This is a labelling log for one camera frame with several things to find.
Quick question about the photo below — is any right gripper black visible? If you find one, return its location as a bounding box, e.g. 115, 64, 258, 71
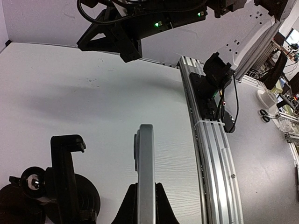
77, 0, 246, 63

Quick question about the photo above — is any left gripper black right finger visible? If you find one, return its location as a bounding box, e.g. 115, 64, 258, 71
155, 182, 179, 224

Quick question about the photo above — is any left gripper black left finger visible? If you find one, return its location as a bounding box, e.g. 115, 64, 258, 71
112, 183, 138, 224

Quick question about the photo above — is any black phone stand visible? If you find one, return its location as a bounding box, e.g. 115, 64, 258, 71
45, 134, 100, 224
0, 167, 45, 224

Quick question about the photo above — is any black phone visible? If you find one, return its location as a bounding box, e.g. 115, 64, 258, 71
134, 124, 156, 224

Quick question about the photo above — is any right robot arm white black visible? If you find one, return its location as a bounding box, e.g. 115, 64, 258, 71
77, 0, 294, 78

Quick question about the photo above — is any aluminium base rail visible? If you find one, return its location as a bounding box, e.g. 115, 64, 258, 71
177, 56, 244, 224

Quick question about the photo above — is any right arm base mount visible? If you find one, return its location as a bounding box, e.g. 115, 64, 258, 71
189, 52, 235, 133

